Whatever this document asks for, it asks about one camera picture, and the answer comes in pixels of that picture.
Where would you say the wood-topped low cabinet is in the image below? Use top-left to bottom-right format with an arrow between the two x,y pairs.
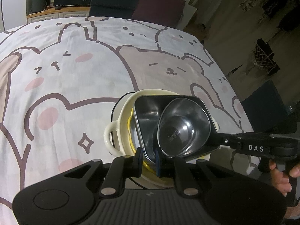
26,5 -> 91,24

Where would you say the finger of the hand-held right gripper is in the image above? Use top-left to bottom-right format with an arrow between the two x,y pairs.
210,132 -> 242,150

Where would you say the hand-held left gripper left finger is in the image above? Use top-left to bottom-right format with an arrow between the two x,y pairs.
64,147 -> 144,197

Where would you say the bear printed tablecloth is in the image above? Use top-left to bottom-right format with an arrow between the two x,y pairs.
0,16 -> 255,225

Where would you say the black net basket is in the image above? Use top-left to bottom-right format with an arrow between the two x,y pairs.
253,39 -> 280,77

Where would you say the round steel bowl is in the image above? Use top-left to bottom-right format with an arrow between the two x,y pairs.
157,97 -> 211,158

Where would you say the grey bin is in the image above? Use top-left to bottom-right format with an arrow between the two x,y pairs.
31,0 -> 51,14

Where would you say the navy chair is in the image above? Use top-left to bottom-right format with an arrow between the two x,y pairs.
88,0 -> 147,20

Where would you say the person's right hand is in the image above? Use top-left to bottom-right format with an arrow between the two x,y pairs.
269,159 -> 300,198

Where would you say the teal chair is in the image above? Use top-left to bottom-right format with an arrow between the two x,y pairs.
240,80 -> 287,134

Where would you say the rectangular steel container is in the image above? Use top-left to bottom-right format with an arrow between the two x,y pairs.
133,95 -> 212,167

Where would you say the purple chair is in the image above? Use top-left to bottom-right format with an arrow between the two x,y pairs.
133,0 -> 187,30

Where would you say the cream bowl with handles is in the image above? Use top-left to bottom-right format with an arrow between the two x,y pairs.
103,88 -> 220,161

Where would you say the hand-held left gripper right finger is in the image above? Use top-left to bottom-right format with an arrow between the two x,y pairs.
155,148 -> 235,197

